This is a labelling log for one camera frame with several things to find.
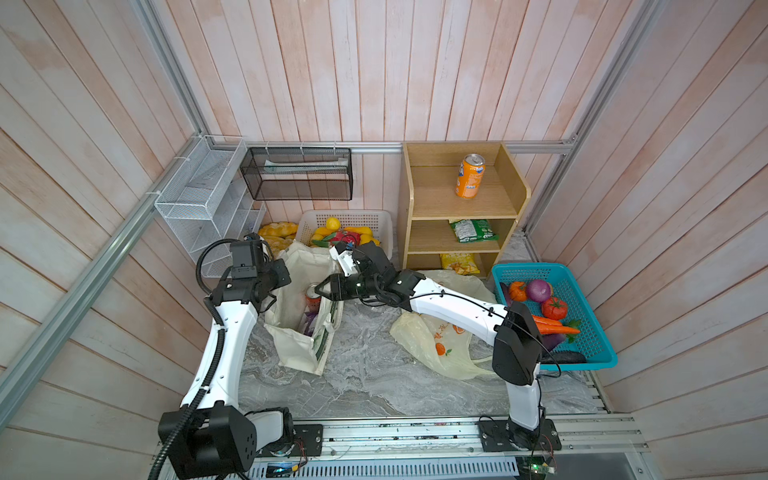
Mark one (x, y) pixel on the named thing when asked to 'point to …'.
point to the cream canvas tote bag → (309, 264)
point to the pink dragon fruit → (340, 236)
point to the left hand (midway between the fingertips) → (281, 274)
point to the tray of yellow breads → (278, 235)
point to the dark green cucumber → (563, 357)
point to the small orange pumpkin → (518, 292)
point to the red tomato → (554, 308)
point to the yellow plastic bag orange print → (451, 349)
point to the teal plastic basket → (592, 343)
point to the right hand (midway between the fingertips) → (317, 292)
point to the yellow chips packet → (462, 263)
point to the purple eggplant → (552, 340)
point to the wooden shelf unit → (458, 198)
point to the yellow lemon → (333, 223)
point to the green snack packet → (472, 230)
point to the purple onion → (538, 290)
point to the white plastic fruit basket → (377, 220)
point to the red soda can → (313, 300)
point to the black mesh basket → (299, 173)
